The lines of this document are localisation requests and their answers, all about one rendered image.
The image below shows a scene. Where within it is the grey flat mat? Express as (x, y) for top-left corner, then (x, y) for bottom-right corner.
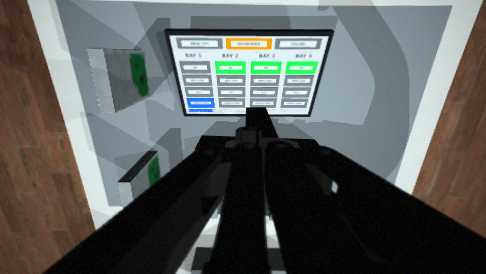
(55, 0), (453, 206)

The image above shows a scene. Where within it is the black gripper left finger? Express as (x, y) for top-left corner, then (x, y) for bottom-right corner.
(42, 107), (272, 274)

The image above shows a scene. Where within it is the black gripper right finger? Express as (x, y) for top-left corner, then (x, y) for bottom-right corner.
(256, 107), (486, 274)

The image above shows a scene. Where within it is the black status display screen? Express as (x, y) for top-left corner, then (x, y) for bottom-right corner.
(164, 29), (334, 117)

